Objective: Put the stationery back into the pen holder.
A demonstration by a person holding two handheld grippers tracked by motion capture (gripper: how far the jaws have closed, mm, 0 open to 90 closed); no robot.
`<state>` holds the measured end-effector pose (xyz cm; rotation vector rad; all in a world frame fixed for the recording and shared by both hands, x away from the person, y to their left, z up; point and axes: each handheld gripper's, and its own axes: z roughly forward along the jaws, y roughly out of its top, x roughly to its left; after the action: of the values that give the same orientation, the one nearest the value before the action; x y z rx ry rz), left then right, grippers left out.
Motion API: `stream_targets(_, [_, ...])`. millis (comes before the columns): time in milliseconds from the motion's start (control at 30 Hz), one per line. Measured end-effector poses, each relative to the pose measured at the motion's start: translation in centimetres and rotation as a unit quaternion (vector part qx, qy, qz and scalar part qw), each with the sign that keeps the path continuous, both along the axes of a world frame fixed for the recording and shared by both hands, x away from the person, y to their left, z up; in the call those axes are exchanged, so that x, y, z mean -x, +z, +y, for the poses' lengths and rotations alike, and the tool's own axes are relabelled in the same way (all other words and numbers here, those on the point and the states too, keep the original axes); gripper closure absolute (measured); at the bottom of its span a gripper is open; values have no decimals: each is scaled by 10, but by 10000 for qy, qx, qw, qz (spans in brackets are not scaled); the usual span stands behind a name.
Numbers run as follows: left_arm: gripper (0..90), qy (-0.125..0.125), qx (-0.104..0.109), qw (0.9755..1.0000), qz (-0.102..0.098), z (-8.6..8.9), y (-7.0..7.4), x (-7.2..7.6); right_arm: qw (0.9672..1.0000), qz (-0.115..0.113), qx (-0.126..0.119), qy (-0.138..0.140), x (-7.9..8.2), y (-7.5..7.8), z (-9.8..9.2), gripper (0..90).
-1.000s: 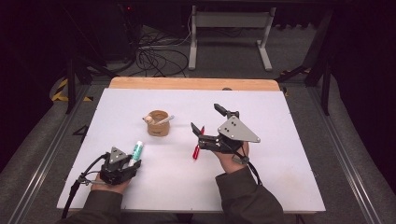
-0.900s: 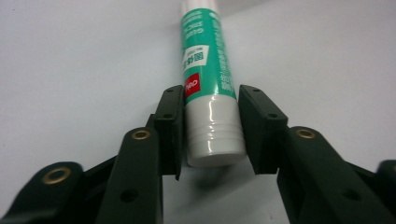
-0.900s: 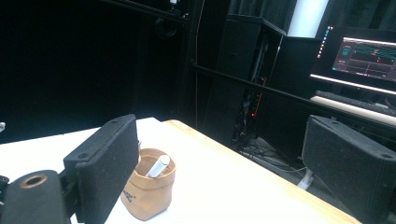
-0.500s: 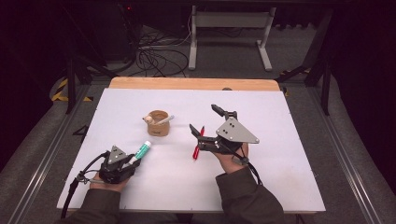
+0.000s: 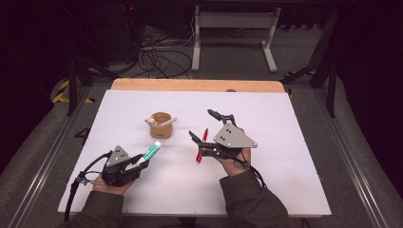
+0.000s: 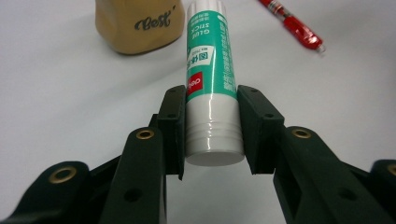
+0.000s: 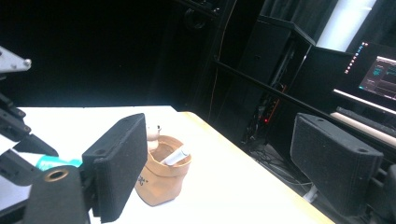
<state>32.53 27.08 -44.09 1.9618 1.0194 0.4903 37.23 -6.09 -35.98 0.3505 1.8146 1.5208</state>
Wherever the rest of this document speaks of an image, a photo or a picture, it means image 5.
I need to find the bundle of black floor cables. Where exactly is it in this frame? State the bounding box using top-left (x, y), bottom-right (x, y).
top-left (137, 27), bottom-right (193, 80)

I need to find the black tripod stand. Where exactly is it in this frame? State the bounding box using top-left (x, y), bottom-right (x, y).
top-left (65, 56), bottom-right (120, 117)

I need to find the grey metal stand frame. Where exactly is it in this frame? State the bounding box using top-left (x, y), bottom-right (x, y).
top-left (191, 5), bottom-right (282, 74)

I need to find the red pen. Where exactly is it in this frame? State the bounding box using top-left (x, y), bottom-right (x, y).
top-left (195, 127), bottom-right (209, 163)

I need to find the white table sheet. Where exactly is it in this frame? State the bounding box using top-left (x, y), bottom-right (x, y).
top-left (57, 89), bottom-right (333, 217)

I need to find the left hand-held gripper cable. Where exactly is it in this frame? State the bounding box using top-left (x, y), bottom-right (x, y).
top-left (64, 151), bottom-right (113, 222)

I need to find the right hand-held gripper cable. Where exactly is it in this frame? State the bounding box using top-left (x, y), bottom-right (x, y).
top-left (234, 150), bottom-right (268, 188)

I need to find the hand-held gripper cable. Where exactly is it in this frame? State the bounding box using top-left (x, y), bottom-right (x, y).
top-left (234, 150), bottom-right (268, 188)
top-left (64, 151), bottom-right (113, 222)

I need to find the person's right hand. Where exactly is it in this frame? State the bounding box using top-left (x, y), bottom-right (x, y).
top-left (217, 127), bottom-right (253, 178)

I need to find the person's left hand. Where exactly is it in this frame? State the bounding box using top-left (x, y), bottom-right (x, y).
top-left (92, 177), bottom-right (136, 197)

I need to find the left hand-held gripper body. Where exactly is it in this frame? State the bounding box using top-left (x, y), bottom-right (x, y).
top-left (101, 145), bottom-right (142, 187)

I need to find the aluminium floor rail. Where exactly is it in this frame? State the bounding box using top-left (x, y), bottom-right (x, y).
top-left (8, 85), bottom-right (94, 228)
top-left (312, 86), bottom-right (390, 228)

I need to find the wooden pen holder cup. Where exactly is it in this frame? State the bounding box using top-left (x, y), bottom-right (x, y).
top-left (144, 111), bottom-right (174, 140)

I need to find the green white glue stick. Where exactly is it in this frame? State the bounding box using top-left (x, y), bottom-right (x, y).
top-left (137, 141), bottom-right (163, 165)

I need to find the yellow black hazard tape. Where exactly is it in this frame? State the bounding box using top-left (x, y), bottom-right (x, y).
top-left (51, 79), bottom-right (95, 105)

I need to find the black equipment case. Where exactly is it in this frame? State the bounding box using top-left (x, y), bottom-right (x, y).
top-left (104, 3), bottom-right (141, 63)

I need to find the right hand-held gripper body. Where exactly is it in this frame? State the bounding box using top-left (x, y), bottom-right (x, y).
top-left (198, 113), bottom-right (259, 160)

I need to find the black metal stand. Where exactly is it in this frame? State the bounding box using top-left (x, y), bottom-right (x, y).
top-left (279, 9), bottom-right (338, 118)

